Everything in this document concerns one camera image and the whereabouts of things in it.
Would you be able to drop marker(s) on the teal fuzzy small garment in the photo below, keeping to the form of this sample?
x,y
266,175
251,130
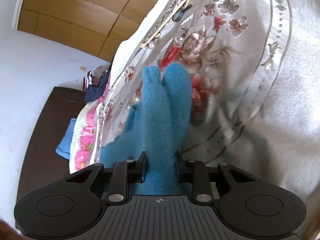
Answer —
x,y
157,126

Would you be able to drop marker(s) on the pink cartoon print quilt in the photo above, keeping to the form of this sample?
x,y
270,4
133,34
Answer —
x,y
83,144

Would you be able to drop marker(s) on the white dotted bed sheet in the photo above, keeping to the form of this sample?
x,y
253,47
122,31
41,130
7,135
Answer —
x,y
127,47

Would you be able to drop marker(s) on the wooden wardrobe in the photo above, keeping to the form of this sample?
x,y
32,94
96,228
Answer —
x,y
96,27

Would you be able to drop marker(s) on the small dark handled tool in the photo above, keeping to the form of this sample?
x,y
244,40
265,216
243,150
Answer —
x,y
179,14

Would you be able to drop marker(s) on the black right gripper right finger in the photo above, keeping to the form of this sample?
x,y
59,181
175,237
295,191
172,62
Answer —
x,y
194,180

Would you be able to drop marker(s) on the red white striped garment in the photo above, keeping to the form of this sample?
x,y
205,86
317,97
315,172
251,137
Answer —
x,y
89,80

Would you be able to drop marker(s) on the long wooden stick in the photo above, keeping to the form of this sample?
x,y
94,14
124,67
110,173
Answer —
x,y
178,7

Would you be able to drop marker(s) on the dark navy clothing pile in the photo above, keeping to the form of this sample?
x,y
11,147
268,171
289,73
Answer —
x,y
94,92

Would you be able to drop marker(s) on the floral satin bed cover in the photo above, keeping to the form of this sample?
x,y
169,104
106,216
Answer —
x,y
256,65

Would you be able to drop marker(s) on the dark brown wooden headboard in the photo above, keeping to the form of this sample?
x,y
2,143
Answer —
x,y
41,164

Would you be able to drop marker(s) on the blue pillow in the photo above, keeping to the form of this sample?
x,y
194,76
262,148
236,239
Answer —
x,y
64,147

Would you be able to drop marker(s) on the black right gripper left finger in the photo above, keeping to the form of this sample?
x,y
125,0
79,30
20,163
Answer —
x,y
124,174

